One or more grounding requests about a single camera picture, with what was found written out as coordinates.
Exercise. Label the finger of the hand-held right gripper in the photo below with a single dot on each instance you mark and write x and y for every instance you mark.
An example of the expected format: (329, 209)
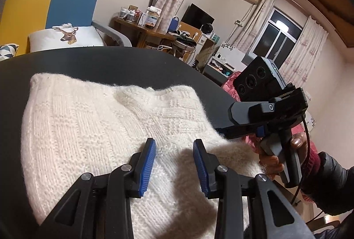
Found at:
(237, 132)
(239, 114)

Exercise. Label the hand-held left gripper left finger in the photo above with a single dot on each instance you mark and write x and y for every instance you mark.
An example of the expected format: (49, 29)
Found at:
(148, 164)

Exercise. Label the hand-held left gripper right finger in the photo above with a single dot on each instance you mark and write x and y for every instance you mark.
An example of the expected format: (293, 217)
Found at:
(200, 167)

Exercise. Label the white knit sweater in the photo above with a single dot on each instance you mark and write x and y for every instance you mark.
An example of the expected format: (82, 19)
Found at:
(83, 122)

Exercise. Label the person's right forearm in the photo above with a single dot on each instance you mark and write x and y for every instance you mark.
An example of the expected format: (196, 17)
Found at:
(332, 181)

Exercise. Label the person's right hand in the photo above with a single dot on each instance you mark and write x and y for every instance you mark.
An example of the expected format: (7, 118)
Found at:
(300, 145)

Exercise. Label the pink blanket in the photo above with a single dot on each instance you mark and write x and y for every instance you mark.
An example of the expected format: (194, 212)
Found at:
(229, 86)

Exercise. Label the white low cabinet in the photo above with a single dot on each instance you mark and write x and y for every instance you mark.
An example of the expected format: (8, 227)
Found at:
(232, 55)

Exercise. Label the small dark desk fan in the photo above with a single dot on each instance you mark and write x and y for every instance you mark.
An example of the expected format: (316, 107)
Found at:
(208, 30)

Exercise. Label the wooden chair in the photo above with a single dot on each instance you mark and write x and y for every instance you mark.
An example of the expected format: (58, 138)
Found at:
(189, 30)

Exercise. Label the black monitor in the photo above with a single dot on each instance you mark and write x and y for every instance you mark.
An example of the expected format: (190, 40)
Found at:
(197, 17)

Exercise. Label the blue container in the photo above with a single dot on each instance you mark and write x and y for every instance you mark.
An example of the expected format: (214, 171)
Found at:
(173, 24)

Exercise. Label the assorted jars and boxes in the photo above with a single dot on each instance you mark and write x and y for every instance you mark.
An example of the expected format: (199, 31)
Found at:
(149, 17)

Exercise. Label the wooden desk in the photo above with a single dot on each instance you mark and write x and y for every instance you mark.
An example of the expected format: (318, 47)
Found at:
(138, 27)

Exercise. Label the deer print white pillow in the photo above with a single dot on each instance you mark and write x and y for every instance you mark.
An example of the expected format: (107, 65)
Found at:
(47, 39)

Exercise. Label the triangle pattern pillow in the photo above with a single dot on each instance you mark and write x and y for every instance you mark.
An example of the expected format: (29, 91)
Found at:
(7, 52)

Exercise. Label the multicolour fabric sofa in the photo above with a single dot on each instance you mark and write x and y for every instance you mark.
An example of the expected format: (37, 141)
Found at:
(69, 1)

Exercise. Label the small white frame window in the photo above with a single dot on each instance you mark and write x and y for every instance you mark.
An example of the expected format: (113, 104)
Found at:
(276, 37)

